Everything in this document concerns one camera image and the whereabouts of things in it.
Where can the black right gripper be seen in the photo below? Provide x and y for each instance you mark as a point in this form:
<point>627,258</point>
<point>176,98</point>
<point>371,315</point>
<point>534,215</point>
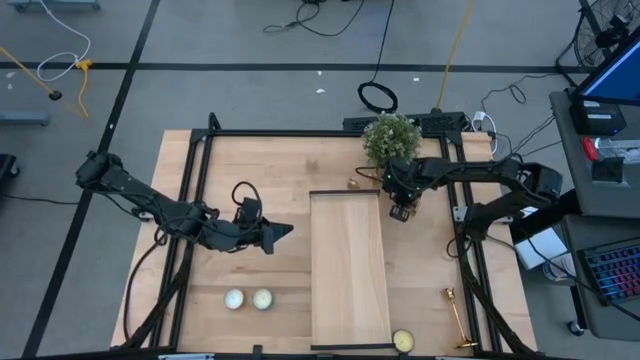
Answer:
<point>402,182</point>

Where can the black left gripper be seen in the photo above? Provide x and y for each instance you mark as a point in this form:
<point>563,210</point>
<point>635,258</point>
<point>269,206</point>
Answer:
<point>250,235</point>

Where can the cream candle dark rim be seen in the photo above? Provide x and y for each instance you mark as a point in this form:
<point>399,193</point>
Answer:
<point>262,299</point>

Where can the wooden shelf riser black legs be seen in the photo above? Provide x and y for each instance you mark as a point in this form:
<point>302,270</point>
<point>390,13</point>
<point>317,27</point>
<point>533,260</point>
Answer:
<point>350,270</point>

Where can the white round candle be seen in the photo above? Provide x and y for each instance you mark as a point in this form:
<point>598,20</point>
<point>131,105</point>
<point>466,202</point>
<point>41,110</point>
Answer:
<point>234,299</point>

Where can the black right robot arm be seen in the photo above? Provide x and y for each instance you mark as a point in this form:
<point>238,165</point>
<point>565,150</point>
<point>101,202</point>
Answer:
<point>475,170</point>

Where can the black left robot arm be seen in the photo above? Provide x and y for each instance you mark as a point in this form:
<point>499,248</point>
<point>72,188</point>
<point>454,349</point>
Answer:
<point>145,200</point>

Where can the yellow round candle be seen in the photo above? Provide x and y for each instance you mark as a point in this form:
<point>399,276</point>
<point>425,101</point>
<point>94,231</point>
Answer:
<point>404,340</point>

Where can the green potted plant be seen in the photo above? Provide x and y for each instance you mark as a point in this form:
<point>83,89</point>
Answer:
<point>391,140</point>

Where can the black perforated box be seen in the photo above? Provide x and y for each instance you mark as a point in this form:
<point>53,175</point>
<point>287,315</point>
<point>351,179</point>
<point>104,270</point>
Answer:
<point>440,123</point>

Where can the white power adapter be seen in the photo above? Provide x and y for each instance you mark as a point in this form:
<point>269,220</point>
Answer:
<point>479,117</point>

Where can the grey white flat item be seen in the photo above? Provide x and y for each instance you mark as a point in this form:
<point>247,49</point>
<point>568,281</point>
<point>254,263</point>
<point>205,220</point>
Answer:
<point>185,357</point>

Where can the white cardboard box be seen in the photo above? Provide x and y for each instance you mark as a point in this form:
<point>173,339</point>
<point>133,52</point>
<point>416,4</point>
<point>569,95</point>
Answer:
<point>545,250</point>

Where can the white and blue item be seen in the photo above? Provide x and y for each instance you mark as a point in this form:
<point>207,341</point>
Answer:
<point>560,270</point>

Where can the black label printer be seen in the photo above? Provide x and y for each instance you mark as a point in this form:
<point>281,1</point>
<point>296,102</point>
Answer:
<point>595,122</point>

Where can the small black box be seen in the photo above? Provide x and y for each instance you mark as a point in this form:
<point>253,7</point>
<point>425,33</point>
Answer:
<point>607,170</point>

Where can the grey desk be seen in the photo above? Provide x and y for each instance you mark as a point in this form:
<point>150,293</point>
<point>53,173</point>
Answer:
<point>612,192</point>

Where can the clear plastic item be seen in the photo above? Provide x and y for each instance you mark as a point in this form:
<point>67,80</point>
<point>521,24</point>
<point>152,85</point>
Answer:
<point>620,147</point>

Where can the black caster wheel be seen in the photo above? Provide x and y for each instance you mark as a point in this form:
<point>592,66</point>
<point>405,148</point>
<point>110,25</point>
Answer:
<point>576,328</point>

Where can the backlit computer keyboard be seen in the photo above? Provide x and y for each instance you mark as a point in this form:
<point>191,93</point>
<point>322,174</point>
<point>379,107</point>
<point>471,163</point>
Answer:
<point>617,272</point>

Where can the computer monitor blue screen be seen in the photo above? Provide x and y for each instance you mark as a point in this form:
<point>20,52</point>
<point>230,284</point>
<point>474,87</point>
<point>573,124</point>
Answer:
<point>620,75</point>

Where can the black floor fan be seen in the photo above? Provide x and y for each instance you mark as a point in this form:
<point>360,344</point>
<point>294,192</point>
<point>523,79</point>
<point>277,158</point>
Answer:
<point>607,35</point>

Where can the grey furniture foot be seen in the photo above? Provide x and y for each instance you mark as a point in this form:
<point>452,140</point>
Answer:
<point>55,5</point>
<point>25,119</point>

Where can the black chair base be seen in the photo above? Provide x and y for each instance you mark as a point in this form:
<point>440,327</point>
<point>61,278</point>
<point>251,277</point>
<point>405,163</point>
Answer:
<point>7,167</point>

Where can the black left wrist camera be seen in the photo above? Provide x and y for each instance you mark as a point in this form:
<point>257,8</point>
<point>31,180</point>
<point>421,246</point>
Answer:
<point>251,210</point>

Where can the black aluminium rig frame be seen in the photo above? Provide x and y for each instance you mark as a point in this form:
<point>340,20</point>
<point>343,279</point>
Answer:
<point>280,133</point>

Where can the small black bracket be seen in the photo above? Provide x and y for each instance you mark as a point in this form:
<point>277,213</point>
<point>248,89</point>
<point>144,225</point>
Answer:
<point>258,350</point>

